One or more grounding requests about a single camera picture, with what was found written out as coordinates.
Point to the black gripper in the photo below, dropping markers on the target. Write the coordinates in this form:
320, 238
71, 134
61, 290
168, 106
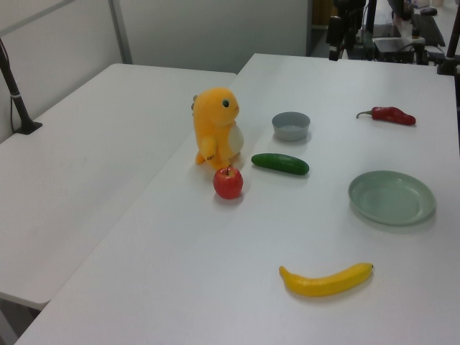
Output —
334, 30

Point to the red apple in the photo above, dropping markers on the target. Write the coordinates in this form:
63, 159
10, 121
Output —
228, 185

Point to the grey bowl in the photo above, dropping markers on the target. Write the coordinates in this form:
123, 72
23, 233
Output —
291, 127

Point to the red chili pepper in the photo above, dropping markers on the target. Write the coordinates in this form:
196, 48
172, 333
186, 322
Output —
391, 115

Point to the black keyboard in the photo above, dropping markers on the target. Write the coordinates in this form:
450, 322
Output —
429, 28

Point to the black computer mouse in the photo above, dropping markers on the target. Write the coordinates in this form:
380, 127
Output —
428, 12

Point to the green cucumber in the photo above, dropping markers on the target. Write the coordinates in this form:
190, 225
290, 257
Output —
280, 164

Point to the orange plush toy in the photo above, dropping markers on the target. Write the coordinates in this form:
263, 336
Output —
212, 118

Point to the pale green plate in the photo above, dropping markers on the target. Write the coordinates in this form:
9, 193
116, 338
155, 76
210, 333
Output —
391, 197

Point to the yellow banana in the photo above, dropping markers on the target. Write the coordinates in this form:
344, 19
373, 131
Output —
323, 285

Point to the black camera stand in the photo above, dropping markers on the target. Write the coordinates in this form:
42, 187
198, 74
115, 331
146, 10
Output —
451, 43

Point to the black clamped camera pole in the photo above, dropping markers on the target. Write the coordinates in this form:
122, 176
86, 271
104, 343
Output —
18, 104

